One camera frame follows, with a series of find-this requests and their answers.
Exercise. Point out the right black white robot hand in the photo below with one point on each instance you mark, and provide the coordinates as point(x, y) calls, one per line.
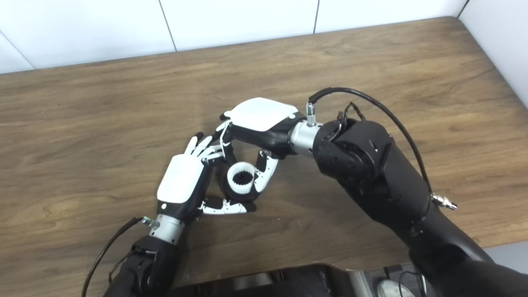
point(262, 117)

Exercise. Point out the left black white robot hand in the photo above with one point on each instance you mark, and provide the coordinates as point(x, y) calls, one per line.
point(183, 177)

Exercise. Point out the round black gear part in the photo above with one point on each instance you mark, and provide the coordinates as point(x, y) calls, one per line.
point(241, 179)

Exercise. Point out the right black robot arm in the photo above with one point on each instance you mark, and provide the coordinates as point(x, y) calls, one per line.
point(383, 173)

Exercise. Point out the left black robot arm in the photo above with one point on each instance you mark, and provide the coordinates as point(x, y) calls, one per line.
point(148, 264)

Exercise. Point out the black robot torso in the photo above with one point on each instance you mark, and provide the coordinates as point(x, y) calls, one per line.
point(297, 282)

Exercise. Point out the grey white shoe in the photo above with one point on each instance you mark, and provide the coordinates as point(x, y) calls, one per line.
point(392, 288)

